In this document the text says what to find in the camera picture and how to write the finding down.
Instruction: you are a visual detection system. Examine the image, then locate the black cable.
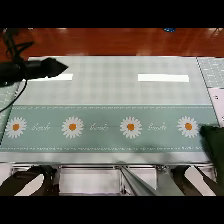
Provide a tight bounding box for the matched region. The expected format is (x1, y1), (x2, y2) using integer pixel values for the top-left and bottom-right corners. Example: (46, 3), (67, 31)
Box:
(0, 79), (28, 114)

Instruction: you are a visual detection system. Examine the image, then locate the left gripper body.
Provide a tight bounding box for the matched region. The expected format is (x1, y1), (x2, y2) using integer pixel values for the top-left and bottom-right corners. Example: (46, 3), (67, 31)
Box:
(25, 57), (58, 81)

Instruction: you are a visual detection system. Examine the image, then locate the blue object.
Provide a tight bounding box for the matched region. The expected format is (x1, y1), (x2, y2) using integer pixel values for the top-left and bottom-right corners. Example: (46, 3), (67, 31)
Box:
(162, 27), (177, 34)

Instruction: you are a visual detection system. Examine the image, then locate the silver frame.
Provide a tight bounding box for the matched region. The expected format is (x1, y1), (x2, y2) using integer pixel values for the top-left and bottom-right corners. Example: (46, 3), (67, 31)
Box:
(9, 161), (218, 197)

